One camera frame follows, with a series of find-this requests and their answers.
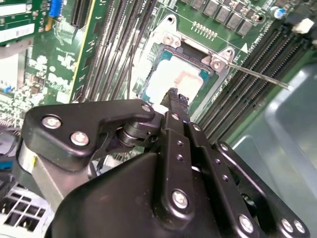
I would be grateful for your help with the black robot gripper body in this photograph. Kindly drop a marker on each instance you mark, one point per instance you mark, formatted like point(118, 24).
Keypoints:
point(111, 203)

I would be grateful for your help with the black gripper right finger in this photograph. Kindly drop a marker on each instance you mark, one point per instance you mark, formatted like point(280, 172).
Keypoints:
point(221, 171)

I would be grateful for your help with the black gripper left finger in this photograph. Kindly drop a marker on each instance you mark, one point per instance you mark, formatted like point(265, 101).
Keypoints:
point(74, 124)

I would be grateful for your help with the silver CPU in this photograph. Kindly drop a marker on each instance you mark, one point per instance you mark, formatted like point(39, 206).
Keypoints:
point(178, 72)

